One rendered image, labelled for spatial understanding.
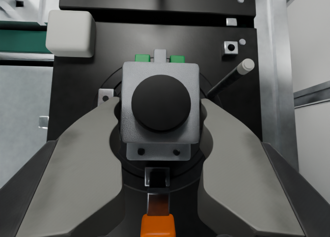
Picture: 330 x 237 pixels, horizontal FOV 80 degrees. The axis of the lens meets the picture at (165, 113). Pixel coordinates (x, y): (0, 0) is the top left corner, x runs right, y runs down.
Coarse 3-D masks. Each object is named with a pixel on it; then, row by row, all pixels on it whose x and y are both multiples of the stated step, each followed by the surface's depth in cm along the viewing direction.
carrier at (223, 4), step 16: (64, 0) 23; (80, 0) 24; (96, 0) 24; (112, 0) 24; (128, 0) 24; (144, 0) 24; (160, 0) 24; (176, 0) 24; (192, 0) 24; (208, 0) 24; (224, 0) 25; (240, 0) 24; (96, 16) 25; (112, 16) 25; (128, 16) 25; (144, 16) 25; (160, 16) 25; (176, 16) 25; (192, 16) 25; (208, 16) 25; (224, 16) 25; (240, 16) 25
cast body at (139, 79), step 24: (144, 72) 11; (168, 72) 11; (192, 72) 11; (144, 96) 10; (168, 96) 10; (192, 96) 11; (120, 120) 11; (144, 120) 10; (168, 120) 10; (192, 120) 11; (144, 144) 13; (168, 144) 13
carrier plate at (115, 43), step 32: (96, 32) 23; (128, 32) 23; (160, 32) 24; (192, 32) 24; (224, 32) 24; (256, 32) 24; (64, 64) 22; (96, 64) 23; (224, 64) 23; (256, 64) 24; (64, 96) 22; (224, 96) 23; (256, 96) 23; (64, 128) 22; (256, 128) 23; (128, 192) 21; (192, 192) 21; (128, 224) 21; (192, 224) 21
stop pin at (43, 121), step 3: (39, 117) 22; (42, 117) 22; (45, 117) 22; (48, 117) 22; (39, 120) 22; (42, 120) 22; (45, 120) 22; (39, 123) 22; (42, 123) 22; (45, 123) 22; (39, 126) 22; (42, 126) 22; (45, 126) 22
